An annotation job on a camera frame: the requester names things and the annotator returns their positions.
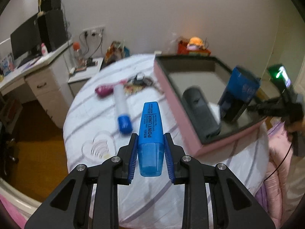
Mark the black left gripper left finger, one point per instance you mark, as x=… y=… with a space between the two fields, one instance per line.
x=88 y=195

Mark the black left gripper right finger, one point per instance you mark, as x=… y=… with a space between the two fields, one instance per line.
x=233 y=205

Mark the blue metal cup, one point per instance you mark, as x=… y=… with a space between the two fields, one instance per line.
x=240 y=90

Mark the white tube blue cap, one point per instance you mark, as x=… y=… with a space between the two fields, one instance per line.
x=122 y=111

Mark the blue highlighter marker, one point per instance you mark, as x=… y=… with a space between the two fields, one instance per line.
x=151 y=141

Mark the pink floral quilt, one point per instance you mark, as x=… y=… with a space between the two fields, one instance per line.
x=281 y=193

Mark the black remote control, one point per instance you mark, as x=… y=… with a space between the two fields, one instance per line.
x=200 y=115

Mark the white striped bed cover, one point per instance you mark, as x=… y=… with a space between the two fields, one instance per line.
x=91 y=136

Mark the orange plush toy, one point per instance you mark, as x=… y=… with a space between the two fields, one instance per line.
x=195 y=44

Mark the red toy crate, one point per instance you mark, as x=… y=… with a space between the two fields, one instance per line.
x=183 y=50

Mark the white low side cabinet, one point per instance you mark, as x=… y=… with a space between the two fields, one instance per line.
x=79 y=79

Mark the white desk with drawers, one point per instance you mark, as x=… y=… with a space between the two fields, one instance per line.
x=48 y=80

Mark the small pink white bottle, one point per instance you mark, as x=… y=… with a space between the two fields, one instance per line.
x=44 y=51

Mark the orange cap clear bottle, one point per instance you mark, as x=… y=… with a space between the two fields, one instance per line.
x=77 y=51

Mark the colourful snack bag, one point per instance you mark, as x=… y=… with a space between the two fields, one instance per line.
x=115 y=52

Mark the black computer monitor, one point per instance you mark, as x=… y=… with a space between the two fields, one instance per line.
x=26 y=39

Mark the black computer tower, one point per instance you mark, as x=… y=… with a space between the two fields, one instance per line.
x=52 y=29

